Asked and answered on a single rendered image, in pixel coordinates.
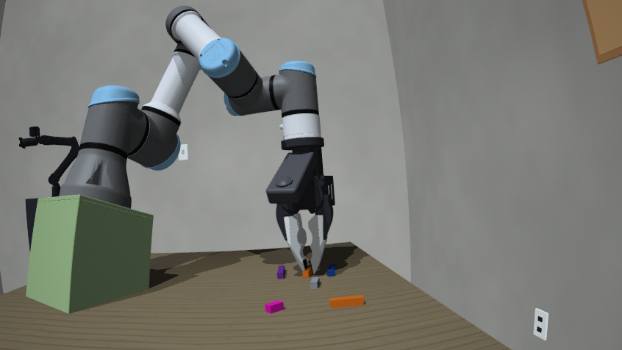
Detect purple rod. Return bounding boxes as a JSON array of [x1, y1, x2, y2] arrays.
[[277, 265, 285, 279]]

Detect magenta block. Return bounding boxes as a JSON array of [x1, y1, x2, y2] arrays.
[[265, 301, 284, 314]]

